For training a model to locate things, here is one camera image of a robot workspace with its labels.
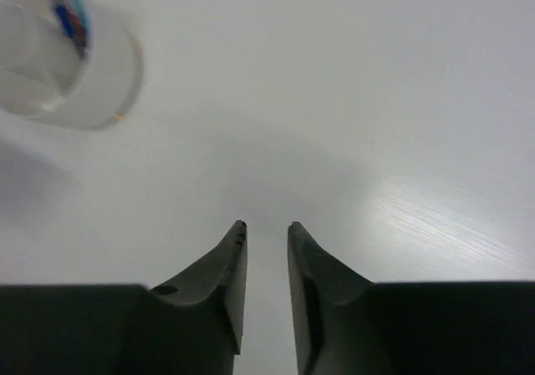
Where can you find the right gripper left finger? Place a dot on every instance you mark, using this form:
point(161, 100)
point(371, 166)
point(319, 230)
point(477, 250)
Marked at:
point(189, 324)

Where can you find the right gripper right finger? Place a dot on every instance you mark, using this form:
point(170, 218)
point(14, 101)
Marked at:
point(346, 324)

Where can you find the dark blue pen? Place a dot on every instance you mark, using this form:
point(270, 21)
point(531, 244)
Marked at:
point(61, 14)

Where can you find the red crayon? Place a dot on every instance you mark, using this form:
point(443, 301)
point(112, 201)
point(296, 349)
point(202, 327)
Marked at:
point(79, 34)

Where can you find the blue crayon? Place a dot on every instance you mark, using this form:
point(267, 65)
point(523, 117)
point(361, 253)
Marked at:
point(81, 15)

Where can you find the white round compartment organizer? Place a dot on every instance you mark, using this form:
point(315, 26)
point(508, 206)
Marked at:
point(45, 78)

